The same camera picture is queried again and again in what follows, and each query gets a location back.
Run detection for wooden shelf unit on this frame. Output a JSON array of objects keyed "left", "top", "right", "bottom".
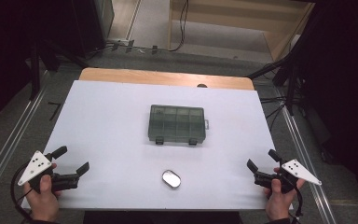
[{"left": 167, "top": 0, "right": 316, "bottom": 63}]

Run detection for white power strip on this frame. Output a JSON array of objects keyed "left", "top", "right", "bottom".
[{"left": 106, "top": 38, "right": 130, "bottom": 48}]

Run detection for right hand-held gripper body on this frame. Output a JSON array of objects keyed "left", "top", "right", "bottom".
[{"left": 254, "top": 158, "right": 323, "bottom": 195}]

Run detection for clear oval contact lens case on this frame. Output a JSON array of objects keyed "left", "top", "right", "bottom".
[{"left": 161, "top": 169, "right": 182, "bottom": 189}]

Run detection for person's right hand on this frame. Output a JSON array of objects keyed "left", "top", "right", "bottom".
[{"left": 263, "top": 167, "right": 307, "bottom": 222}]

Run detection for black cabinet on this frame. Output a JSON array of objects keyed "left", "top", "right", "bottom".
[{"left": 71, "top": 0, "right": 116, "bottom": 59}]

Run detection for white paper sheet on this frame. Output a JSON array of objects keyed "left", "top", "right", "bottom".
[{"left": 21, "top": 79, "right": 295, "bottom": 211}]

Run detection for black floor cables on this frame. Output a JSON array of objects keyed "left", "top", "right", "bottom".
[{"left": 259, "top": 96, "right": 293, "bottom": 132}]

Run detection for metal floor rail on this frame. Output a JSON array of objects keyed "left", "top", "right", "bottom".
[
  {"left": 273, "top": 88, "right": 338, "bottom": 224},
  {"left": 0, "top": 71, "right": 49, "bottom": 209}
]

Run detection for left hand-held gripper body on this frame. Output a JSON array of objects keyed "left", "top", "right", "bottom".
[{"left": 17, "top": 150, "right": 81, "bottom": 194}]

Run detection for right hand-held gripper black cable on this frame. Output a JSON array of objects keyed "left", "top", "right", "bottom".
[{"left": 287, "top": 183, "right": 304, "bottom": 224}]

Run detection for black hanging cable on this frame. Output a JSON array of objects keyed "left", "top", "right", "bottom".
[{"left": 169, "top": 0, "right": 190, "bottom": 53}]

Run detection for left hand-held gripper black cable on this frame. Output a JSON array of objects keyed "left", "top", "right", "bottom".
[{"left": 9, "top": 162, "right": 34, "bottom": 222}]

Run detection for wooden table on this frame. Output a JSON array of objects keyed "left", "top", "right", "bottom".
[{"left": 78, "top": 67, "right": 255, "bottom": 91}]

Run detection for grey transparent organizer box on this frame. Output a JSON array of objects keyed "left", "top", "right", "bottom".
[{"left": 147, "top": 104, "right": 210, "bottom": 147}]

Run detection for black metal stand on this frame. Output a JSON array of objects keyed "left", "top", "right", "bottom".
[
  {"left": 27, "top": 36, "right": 90, "bottom": 102},
  {"left": 246, "top": 46, "right": 306, "bottom": 116}
]

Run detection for person's left hand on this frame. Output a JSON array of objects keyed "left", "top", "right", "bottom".
[{"left": 22, "top": 162, "right": 62, "bottom": 222}]

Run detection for hand-held gripper black cable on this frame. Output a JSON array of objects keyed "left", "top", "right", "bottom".
[
  {"left": 287, "top": 183, "right": 304, "bottom": 224},
  {"left": 9, "top": 162, "right": 34, "bottom": 222}
]

